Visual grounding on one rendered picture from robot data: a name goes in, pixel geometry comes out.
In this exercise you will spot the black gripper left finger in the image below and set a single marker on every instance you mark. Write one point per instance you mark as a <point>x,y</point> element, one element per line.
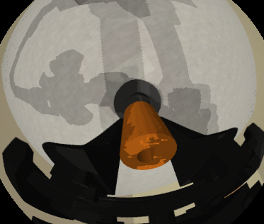
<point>101,156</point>

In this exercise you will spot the orange knob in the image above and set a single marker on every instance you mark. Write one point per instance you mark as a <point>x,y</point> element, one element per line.
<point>146,143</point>

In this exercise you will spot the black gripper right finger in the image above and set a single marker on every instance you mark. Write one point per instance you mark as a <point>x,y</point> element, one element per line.
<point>193,149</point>

